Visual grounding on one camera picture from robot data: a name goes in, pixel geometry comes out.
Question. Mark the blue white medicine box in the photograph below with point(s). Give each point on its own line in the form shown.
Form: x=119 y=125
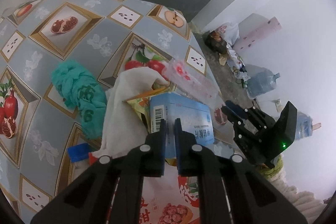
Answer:
x=195 y=118

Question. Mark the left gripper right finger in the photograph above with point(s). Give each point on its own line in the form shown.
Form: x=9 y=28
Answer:
x=229 y=191

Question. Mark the white plastic bag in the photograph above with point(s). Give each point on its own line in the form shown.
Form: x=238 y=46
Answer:
x=229 y=32

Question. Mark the white cloth glove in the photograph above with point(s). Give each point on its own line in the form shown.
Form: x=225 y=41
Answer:
x=126 y=113

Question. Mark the yellow orange snack packet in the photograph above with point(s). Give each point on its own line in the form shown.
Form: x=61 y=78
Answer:
x=141 y=105

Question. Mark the large blue water jug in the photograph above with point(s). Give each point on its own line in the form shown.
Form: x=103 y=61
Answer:
x=261 y=81

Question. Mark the fruit pattern tablecloth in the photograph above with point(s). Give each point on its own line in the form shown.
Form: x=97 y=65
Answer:
x=58 y=27

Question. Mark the pink rolled mat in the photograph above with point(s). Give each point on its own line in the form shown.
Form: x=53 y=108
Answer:
x=253 y=29

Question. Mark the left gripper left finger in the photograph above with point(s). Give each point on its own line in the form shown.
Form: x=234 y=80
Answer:
x=110 y=190

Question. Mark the clear pink printed bag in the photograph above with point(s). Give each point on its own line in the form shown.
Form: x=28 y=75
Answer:
x=199 y=87

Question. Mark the pepsi plastic bottle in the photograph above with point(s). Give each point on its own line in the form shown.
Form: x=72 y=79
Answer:
x=79 y=152

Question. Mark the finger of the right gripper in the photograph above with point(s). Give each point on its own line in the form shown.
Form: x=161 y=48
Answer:
x=236 y=108
x=231 y=115

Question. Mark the dark box on floor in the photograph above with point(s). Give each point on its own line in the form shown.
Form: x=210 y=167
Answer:
x=216 y=43

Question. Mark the teal green cloth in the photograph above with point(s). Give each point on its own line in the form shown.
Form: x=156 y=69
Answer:
x=79 y=88

